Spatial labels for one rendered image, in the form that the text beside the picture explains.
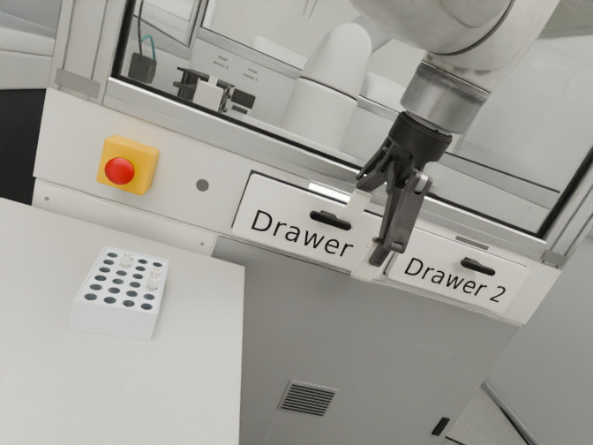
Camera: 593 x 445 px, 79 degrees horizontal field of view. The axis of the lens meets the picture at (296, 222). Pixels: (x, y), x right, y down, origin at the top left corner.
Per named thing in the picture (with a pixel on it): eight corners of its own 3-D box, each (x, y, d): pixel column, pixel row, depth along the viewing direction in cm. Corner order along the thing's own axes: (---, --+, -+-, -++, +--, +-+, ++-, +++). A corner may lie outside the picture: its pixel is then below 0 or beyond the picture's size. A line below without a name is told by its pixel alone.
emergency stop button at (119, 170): (128, 189, 53) (134, 164, 52) (100, 180, 52) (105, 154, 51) (134, 184, 56) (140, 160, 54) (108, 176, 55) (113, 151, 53)
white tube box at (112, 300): (149, 341, 40) (158, 313, 39) (66, 329, 38) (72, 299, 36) (162, 282, 52) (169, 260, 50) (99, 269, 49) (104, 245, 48)
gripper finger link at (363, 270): (394, 242, 47) (395, 245, 47) (368, 279, 51) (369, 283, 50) (373, 235, 47) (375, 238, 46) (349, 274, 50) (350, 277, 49)
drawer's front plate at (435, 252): (503, 313, 77) (531, 270, 74) (386, 277, 70) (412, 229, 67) (498, 308, 79) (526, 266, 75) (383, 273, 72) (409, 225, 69)
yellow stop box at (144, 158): (141, 198, 56) (153, 154, 54) (93, 183, 54) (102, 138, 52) (150, 189, 60) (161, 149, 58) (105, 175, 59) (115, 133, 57)
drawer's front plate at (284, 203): (378, 278, 68) (404, 228, 65) (230, 234, 61) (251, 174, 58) (375, 274, 70) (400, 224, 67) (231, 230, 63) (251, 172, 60)
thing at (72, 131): (525, 325, 81) (562, 271, 77) (32, 176, 57) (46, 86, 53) (382, 199, 169) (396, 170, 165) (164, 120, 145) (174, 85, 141)
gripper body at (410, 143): (467, 144, 43) (424, 207, 47) (439, 122, 50) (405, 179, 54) (413, 120, 41) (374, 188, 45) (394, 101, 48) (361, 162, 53)
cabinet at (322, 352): (379, 545, 105) (530, 327, 81) (-19, 504, 81) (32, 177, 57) (320, 334, 193) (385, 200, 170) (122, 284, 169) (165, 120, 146)
